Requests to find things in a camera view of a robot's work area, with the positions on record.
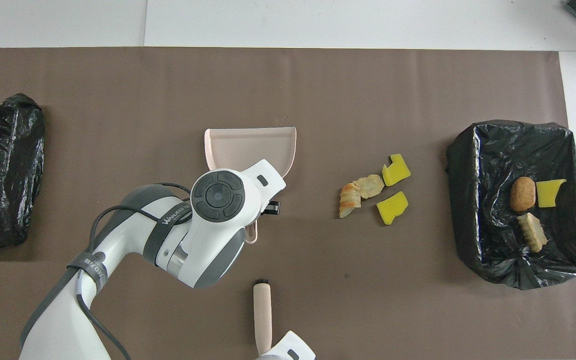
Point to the beige hand brush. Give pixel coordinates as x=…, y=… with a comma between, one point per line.
x=262, y=310

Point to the striped croissant piece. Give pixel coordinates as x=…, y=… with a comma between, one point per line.
x=350, y=200

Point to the small yellow sponge wedge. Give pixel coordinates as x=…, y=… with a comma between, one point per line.
x=548, y=194

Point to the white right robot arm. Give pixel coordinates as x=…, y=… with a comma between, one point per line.
x=288, y=350

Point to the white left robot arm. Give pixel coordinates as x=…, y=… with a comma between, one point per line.
x=208, y=235

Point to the yellow sponge block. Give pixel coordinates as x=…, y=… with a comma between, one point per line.
x=392, y=208

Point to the open bin with black bag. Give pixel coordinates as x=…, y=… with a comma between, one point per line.
x=488, y=165

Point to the yellow L-shaped sponge piece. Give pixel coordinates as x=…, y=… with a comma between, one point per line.
x=397, y=171

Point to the pale bread piece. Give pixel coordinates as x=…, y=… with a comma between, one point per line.
x=371, y=186

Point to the brown paper table mat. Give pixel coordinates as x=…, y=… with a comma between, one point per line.
x=368, y=100

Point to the pale ridged bread chunk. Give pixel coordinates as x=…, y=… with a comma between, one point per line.
x=533, y=232

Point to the pale pink dustpan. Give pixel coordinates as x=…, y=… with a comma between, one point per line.
x=248, y=150

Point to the orange-brown bun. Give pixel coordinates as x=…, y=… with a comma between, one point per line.
x=522, y=194

